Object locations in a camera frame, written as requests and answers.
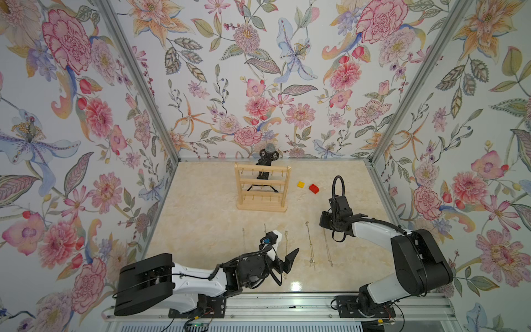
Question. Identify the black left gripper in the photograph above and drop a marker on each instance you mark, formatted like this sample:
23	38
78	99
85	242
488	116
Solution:
286	266

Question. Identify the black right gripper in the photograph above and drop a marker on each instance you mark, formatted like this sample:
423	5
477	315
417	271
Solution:
322	220

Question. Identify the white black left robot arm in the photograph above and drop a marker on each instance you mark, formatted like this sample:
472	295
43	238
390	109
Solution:
149	282

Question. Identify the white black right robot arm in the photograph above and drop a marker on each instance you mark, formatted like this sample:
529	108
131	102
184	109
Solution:
419	266

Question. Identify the wooden jewelry display stand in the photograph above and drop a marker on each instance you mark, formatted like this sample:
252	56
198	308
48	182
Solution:
262	188

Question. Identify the red toy brick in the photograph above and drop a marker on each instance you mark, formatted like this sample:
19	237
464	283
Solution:
313	188

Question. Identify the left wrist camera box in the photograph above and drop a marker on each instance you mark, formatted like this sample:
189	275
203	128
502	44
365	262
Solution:
271	240

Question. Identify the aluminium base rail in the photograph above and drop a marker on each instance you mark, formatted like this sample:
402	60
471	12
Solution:
297	312

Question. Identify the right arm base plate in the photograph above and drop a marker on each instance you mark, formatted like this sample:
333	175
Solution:
354	306

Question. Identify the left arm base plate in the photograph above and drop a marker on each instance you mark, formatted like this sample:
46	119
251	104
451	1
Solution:
211	307

